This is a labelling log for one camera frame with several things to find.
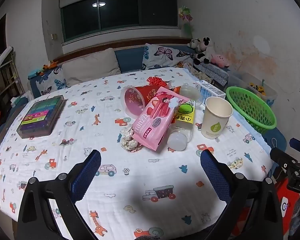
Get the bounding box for striped folded cloth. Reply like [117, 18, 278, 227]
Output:
[194, 64, 229, 85]

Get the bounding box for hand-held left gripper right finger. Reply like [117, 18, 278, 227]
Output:
[200, 150, 283, 240]

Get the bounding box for storage shelf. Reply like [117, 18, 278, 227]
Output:
[0, 46, 24, 98]

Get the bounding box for pink snack packet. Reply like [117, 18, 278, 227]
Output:
[132, 87, 192, 152]

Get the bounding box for tissue pack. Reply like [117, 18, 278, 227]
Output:
[10, 95, 28, 107]

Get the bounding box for beige printed cloth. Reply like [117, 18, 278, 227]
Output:
[190, 67, 215, 83]

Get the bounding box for white blue milk carton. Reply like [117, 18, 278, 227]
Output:
[195, 80, 227, 105]

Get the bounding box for plastic bottle yellow green label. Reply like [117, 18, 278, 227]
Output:
[167, 97, 197, 152]

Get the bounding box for paper ball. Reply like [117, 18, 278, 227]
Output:
[119, 126, 143, 153]

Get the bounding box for red mesh net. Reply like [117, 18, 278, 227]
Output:
[147, 76, 174, 90]

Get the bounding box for paper flower decoration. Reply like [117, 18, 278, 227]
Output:
[178, 5, 193, 39]

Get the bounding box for wooden headboard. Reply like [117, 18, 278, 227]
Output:
[54, 37, 193, 63]

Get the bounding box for small butterfly pillow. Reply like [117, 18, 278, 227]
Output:
[36, 64, 67, 97]

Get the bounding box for blue bed cushion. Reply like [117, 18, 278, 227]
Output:
[114, 46, 145, 73]

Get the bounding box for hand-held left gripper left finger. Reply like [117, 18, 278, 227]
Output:
[16, 149, 102, 240]

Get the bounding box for green plastic basket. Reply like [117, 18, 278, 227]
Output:
[225, 86, 277, 134]

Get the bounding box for pink plush toy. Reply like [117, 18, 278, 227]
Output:
[210, 54, 230, 68]

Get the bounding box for clear plastic storage bin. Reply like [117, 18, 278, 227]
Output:
[227, 71, 278, 103]

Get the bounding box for red paper cup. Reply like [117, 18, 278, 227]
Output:
[120, 84, 170, 119]

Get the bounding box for white paper cup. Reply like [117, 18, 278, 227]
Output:
[201, 96, 233, 140]

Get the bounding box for grey plush toy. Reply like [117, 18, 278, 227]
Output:
[187, 39, 200, 53]

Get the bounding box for yellow toy trucks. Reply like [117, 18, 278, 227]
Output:
[249, 82, 267, 95]

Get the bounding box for dark window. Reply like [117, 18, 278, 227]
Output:
[60, 0, 178, 43]

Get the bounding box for person's grey fleece clothing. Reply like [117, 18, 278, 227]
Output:
[287, 195, 300, 230]

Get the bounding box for orange plush toy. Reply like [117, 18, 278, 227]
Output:
[41, 60, 59, 75]

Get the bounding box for beige pillow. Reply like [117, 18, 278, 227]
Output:
[62, 48, 122, 87]

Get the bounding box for coloured marker case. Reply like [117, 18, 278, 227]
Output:
[16, 95, 67, 139]

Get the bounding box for printed blanket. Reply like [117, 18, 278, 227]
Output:
[0, 66, 275, 240]

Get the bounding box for clear yogurt tub fruit lid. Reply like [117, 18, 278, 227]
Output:
[177, 85, 203, 108]

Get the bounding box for large butterfly pillow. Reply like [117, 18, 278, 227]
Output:
[141, 43, 195, 70]

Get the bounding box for black white cow plush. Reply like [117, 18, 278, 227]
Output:
[192, 37, 213, 65]

